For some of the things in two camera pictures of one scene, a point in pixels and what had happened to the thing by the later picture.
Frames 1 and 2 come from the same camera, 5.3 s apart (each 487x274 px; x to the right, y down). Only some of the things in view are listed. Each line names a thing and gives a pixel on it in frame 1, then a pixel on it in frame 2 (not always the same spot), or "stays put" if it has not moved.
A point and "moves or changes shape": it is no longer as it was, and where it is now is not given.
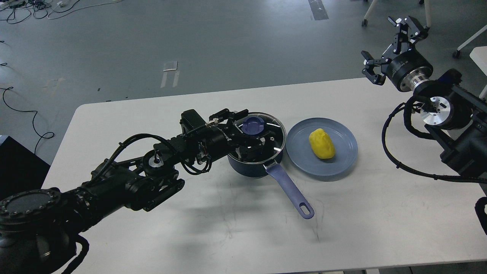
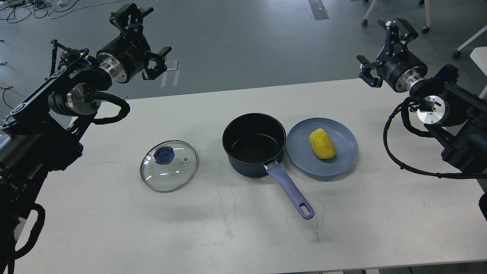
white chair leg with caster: [365, 23] stays put
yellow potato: [322, 144] stays put
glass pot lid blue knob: [253, 125] moves or changes shape
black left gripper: [220, 140] → [129, 55]
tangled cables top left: [23, 9] stays put
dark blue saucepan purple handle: [256, 122] stays put
